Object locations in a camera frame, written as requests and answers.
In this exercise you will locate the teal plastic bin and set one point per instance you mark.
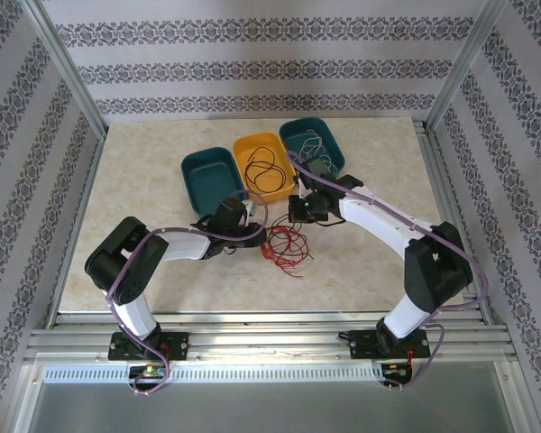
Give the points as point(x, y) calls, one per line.
point(297, 131)
point(212, 180)

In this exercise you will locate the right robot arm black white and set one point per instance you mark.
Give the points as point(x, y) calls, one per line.
point(433, 270)

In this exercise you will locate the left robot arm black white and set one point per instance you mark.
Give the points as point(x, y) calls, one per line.
point(126, 270)

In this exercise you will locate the yellow plastic bin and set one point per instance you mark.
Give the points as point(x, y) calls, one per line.
point(266, 180)

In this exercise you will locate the small circuit board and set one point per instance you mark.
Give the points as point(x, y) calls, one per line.
point(149, 371)
point(394, 369)

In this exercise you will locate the grey metal panel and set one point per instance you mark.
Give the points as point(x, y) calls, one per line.
point(270, 410)

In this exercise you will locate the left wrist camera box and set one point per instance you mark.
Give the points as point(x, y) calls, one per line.
point(230, 212)

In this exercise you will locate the aluminium mounting rail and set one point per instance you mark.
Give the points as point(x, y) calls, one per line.
point(270, 338)

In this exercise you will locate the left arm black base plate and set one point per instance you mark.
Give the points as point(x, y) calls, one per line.
point(178, 345)

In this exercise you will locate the aluminium side rail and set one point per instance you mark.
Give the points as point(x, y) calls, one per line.
point(439, 180)
point(85, 194)

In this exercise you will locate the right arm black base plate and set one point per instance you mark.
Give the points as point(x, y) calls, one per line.
point(363, 347)

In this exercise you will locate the aluminium frame post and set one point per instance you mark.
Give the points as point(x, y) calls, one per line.
point(67, 67)
point(466, 67)

